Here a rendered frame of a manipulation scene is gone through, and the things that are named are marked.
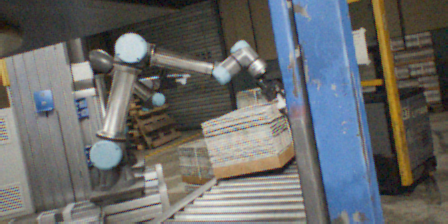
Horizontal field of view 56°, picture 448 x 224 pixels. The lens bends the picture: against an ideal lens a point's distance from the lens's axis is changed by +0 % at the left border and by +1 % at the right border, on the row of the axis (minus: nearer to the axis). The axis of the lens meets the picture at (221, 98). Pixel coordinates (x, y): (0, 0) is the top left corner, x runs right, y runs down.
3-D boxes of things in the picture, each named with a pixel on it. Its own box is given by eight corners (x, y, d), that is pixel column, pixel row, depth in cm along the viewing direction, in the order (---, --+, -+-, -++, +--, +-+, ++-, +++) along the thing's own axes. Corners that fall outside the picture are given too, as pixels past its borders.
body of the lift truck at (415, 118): (339, 185, 396) (324, 101, 391) (368, 168, 432) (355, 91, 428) (414, 191, 344) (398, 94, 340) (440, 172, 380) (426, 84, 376)
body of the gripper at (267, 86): (275, 100, 176) (256, 79, 178) (290, 87, 172) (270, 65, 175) (269, 103, 169) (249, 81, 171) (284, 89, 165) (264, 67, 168)
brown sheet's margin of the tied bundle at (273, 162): (231, 168, 182) (228, 158, 182) (294, 156, 169) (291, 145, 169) (214, 179, 168) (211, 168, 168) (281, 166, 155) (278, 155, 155)
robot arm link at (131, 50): (120, 168, 176) (150, 40, 176) (116, 175, 161) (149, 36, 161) (91, 162, 174) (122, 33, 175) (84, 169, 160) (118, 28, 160)
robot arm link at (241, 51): (228, 55, 179) (244, 42, 180) (245, 74, 177) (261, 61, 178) (228, 49, 171) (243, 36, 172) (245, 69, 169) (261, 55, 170)
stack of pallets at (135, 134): (139, 141, 1016) (129, 88, 1009) (174, 137, 980) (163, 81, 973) (105, 154, 892) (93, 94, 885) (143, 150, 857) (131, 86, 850)
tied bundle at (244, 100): (240, 126, 295) (234, 94, 293) (267, 118, 315) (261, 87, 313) (282, 124, 267) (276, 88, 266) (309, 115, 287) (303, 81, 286)
